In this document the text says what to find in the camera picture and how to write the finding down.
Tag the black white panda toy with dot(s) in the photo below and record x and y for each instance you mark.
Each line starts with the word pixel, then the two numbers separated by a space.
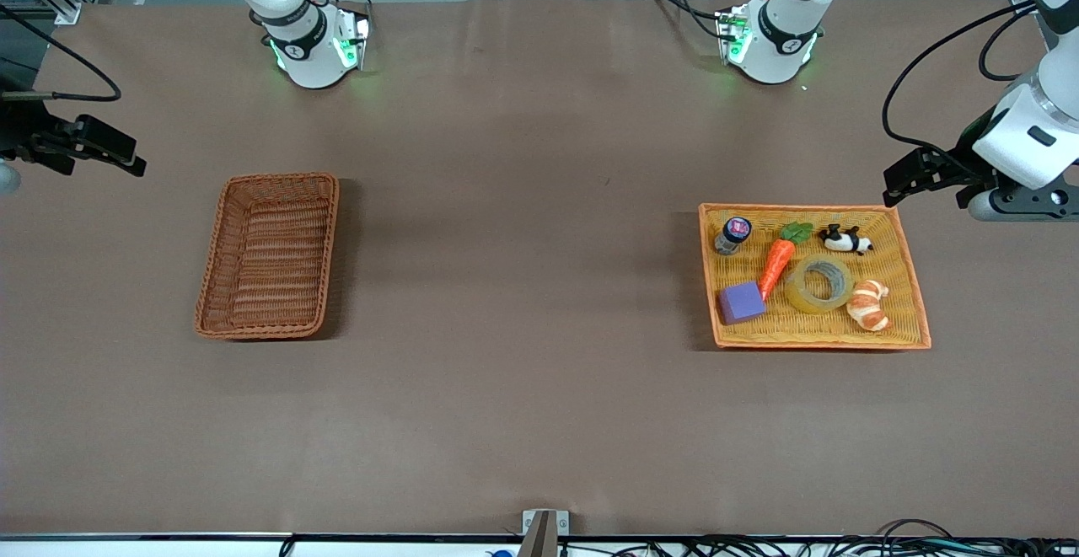
pixel 843 241

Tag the toy croissant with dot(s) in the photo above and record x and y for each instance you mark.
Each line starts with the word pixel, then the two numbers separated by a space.
pixel 868 304

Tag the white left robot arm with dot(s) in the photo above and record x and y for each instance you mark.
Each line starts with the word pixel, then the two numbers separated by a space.
pixel 784 45

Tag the brown table cover sheet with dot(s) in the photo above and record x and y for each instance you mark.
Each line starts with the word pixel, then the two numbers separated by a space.
pixel 539 304

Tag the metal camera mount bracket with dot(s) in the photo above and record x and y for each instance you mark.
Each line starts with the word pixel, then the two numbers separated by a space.
pixel 544 532

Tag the purple cube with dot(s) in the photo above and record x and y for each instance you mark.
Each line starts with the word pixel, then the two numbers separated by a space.
pixel 742 302

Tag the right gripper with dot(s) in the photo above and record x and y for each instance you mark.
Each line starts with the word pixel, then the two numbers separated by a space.
pixel 18 137

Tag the orange wicker basket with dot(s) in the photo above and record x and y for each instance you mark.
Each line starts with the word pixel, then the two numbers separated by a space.
pixel 822 329

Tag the orange toy carrot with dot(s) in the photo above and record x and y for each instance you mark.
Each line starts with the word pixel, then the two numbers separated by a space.
pixel 775 264

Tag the brown wicker basket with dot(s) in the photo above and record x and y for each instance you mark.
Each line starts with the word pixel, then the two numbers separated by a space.
pixel 270 258

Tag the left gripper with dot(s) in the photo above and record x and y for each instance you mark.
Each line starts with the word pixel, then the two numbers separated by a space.
pixel 964 155

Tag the small jar with dark lid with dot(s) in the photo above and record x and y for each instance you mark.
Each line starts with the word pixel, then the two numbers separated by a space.
pixel 732 235

